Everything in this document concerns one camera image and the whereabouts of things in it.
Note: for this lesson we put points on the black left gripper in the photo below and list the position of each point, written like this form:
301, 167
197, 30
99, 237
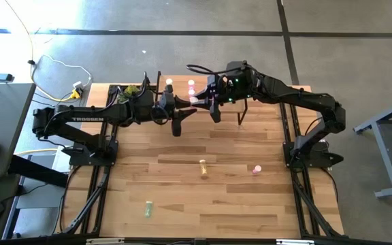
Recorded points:
167, 105

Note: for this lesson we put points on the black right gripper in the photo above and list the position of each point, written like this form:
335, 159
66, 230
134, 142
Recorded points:
235, 83

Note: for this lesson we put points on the yellow medicine bottle white cap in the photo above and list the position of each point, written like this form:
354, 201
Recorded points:
169, 81

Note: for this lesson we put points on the green medicine bottle white cap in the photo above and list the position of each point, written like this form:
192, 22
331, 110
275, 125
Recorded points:
148, 209

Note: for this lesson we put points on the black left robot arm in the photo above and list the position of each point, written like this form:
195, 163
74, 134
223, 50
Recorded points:
87, 117

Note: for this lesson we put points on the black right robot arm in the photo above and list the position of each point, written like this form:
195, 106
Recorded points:
301, 97

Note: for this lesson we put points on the pale yellow medicine bottle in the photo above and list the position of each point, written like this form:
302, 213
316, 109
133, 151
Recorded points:
203, 166

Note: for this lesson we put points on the green plant in dark pot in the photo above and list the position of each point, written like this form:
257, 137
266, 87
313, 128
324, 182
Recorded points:
129, 92

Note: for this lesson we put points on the white power adapter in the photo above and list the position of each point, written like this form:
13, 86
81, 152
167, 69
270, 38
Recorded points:
77, 84

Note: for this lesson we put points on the black desk leg beam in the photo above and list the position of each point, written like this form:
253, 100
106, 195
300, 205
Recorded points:
46, 178

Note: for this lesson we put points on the silver aluminium bar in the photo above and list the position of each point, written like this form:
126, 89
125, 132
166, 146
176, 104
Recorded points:
294, 242
104, 241

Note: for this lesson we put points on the grey desk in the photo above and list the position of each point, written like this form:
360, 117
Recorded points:
2, 112

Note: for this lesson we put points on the blue-grey metal table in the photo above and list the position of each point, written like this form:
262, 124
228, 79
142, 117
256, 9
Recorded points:
386, 156

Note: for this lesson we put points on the wooden shelf black metal frame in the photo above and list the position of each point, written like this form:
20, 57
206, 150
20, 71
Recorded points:
182, 86

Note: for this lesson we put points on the black aluminium rig frame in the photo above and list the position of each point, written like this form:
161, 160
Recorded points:
295, 197

